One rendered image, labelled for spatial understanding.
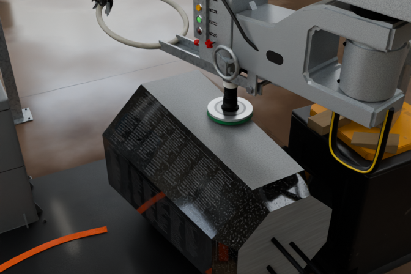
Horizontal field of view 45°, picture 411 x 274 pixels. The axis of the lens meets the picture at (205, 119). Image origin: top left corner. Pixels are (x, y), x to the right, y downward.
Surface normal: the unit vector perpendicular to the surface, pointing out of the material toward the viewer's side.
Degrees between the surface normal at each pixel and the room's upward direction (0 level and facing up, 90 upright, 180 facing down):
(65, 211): 0
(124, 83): 0
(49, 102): 0
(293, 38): 90
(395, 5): 90
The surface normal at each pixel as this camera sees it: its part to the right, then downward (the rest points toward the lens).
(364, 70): -0.52, 0.47
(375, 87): -0.07, 0.54
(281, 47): -0.74, 0.37
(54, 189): 0.00, -0.84
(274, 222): 0.48, 0.48
